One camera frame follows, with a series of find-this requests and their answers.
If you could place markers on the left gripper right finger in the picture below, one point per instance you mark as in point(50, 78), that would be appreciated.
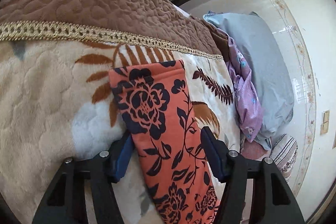
point(272, 199)

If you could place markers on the purple floral cloth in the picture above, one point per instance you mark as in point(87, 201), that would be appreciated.
point(247, 102)

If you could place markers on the grey blue pillow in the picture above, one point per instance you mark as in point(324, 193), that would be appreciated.
point(270, 75)

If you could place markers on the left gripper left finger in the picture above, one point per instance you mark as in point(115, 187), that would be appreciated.
point(64, 199)

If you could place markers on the striped floral bolster pillow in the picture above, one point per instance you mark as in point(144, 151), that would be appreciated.
point(284, 155)

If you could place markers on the cream leaf pattern blanket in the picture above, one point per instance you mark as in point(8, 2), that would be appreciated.
point(55, 95)

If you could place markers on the orange black floral garment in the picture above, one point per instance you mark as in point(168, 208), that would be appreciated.
point(155, 104)

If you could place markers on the pink mauve large pillow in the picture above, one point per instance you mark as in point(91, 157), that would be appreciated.
point(254, 151)

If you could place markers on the beige wall socket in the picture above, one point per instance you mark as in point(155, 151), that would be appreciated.
point(325, 122)

